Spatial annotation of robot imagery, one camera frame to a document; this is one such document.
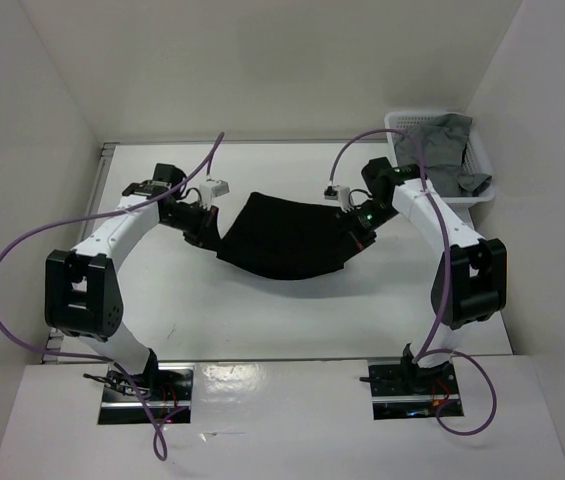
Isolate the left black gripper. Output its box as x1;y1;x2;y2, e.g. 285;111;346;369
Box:
161;200;224;253

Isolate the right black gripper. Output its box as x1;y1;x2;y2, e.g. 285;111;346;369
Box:
334;198;400;264

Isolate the black skirt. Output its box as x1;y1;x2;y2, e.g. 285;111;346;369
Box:
217;192;363;281

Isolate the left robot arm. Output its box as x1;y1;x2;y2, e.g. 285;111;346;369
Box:
45;164;229;400

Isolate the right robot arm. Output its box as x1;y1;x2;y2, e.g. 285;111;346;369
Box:
339;158;507;394

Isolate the white plastic basket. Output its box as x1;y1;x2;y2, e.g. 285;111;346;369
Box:
384;109;495;209

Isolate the grey skirt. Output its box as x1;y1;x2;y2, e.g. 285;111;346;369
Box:
394;113;492;198

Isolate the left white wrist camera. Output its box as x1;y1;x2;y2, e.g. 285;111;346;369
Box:
199;179;230;203

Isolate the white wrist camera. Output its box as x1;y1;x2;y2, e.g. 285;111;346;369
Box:
199;179;230;203
324;185;354;211

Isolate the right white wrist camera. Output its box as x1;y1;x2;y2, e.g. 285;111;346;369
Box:
324;185;354;211

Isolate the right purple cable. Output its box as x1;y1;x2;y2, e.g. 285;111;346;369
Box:
328;128;498;435

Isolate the purple cable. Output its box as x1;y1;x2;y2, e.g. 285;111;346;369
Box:
0;132;226;461
328;128;498;435

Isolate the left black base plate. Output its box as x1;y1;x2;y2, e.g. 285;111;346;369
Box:
83;366;194;425

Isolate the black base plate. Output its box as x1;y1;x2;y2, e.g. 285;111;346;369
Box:
359;358;464;420
83;366;194;425

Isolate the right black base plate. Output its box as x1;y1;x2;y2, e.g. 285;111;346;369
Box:
359;358;464;420

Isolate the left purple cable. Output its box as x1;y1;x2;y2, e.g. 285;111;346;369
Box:
0;132;226;461

